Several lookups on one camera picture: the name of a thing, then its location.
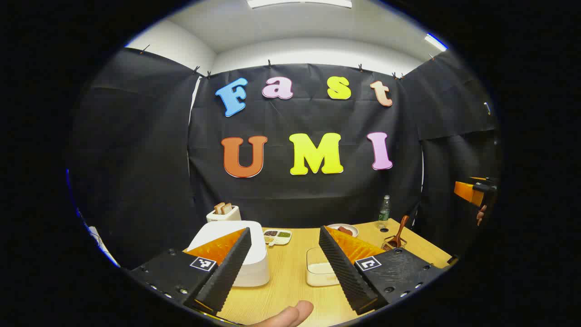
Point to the white divided grain dish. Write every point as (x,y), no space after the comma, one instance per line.
(277,236)

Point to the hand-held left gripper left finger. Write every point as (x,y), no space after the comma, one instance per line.
(229,272)

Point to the wooden spoon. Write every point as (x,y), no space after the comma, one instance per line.
(401,227)

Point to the black backdrop cloth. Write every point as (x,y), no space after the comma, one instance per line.
(150,159)

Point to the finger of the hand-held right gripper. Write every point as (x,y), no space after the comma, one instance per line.
(466,190)

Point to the green plastic bottle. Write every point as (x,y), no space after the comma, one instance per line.
(384,213)

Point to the clear box of rice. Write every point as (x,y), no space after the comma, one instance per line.
(320,270)

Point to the white rice cooker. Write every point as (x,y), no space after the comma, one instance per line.
(255,256)

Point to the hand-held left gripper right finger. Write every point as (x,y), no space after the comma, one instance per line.
(345,272)

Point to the brown meat piece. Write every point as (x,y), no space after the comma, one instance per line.
(345,230)

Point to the small ceiling light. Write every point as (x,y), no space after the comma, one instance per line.
(435,42)

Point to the white toaster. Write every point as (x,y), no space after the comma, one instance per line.
(224,217)

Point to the white round plate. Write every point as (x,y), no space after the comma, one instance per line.
(349,227)

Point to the long ceiling light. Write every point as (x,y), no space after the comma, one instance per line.
(299,3)

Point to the toasted bread slice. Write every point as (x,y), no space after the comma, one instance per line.
(218,208)
(226,208)

